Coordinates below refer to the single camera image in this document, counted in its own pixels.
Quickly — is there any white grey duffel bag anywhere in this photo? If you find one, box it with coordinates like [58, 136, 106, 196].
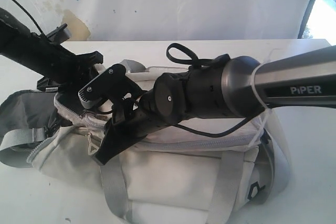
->
[0, 58, 292, 224]

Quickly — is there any black window frame post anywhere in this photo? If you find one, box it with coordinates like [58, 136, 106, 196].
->
[297, 0, 316, 39]

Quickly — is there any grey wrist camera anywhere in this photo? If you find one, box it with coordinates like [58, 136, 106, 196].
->
[78, 63, 145, 111]
[46, 23, 71, 45]

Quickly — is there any right robot arm black grey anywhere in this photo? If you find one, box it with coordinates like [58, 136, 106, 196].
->
[94, 43, 335, 165]

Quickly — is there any white cable tie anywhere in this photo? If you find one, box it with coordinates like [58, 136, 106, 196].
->
[248, 48, 280, 147]

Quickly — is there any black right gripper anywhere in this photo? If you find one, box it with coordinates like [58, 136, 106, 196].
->
[94, 97, 158, 166]

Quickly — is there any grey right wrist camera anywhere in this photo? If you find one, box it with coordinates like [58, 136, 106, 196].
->
[78, 63, 145, 111]

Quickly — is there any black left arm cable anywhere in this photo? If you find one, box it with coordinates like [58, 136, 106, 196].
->
[0, 0, 44, 36]

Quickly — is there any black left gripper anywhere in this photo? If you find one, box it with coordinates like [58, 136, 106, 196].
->
[37, 51, 103, 91]

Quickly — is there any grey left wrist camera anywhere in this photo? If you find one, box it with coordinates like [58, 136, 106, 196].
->
[46, 23, 71, 45]

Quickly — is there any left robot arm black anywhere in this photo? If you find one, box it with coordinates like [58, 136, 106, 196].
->
[1, 9, 103, 91]

